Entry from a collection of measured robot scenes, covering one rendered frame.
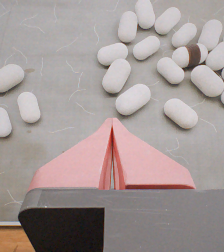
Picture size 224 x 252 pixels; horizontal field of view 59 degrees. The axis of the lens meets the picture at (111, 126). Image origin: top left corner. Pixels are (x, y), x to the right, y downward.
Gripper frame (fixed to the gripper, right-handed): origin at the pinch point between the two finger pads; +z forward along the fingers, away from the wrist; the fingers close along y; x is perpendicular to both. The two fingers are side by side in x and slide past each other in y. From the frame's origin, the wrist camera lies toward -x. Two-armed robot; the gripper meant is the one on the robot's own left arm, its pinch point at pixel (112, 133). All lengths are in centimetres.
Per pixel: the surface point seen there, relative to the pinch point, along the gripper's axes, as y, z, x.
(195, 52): -8.5, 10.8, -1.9
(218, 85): -10.4, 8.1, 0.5
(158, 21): -5.2, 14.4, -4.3
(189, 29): -8.3, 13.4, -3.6
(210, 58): -10.3, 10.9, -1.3
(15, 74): 9.8, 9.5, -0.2
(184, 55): -7.4, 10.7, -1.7
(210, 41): -10.4, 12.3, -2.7
